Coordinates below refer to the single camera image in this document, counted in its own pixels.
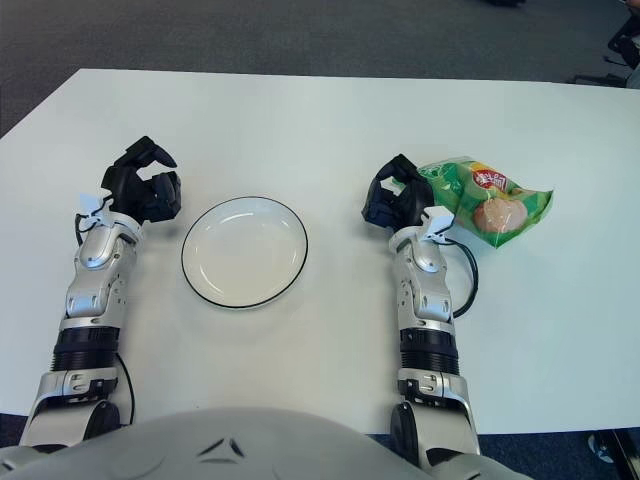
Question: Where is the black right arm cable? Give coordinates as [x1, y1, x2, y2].
[439, 234, 480, 317]

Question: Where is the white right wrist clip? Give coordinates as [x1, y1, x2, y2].
[422, 204, 455, 246]

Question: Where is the white plate with black rim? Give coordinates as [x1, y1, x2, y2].
[180, 196, 310, 309]

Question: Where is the grey robot torso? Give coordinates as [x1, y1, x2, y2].
[0, 407, 431, 480]

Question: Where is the green potato chip bag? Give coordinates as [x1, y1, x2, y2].
[415, 155, 555, 250]

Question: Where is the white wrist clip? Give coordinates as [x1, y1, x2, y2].
[422, 204, 455, 246]
[78, 192, 117, 226]

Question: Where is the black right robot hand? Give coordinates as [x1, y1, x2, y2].
[360, 153, 435, 232]

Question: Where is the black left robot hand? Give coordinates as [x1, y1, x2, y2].
[101, 135, 184, 225]

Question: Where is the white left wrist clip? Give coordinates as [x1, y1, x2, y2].
[78, 192, 117, 226]

